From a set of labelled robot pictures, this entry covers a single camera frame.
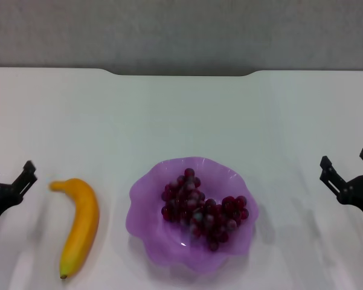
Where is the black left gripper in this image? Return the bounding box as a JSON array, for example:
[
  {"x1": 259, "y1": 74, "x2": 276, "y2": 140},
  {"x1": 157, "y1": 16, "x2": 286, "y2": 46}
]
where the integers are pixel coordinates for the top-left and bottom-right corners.
[{"x1": 0, "y1": 159, "x2": 39, "y2": 238}]

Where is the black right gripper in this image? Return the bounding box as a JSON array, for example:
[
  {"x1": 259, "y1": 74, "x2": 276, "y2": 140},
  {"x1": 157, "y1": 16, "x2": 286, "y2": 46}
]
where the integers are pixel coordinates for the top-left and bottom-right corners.
[{"x1": 319, "y1": 147, "x2": 363, "y2": 229}]

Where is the yellow banana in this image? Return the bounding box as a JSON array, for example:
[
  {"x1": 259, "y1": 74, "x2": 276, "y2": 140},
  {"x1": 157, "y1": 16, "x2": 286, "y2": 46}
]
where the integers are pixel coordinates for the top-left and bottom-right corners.
[{"x1": 49, "y1": 178, "x2": 101, "y2": 280}]

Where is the dark red grape bunch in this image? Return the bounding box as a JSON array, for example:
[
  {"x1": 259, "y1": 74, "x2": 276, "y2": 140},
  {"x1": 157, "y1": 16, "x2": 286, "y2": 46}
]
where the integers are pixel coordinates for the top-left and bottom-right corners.
[{"x1": 161, "y1": 167, "x2": 250, "y2": 253}]

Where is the purple wavy plastic bowl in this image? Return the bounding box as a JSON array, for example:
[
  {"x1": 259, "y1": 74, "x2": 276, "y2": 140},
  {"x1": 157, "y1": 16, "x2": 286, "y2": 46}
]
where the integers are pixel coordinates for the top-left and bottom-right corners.
[{"x1": 126, "y1": 156, "x2": 260, "y2": 276}]

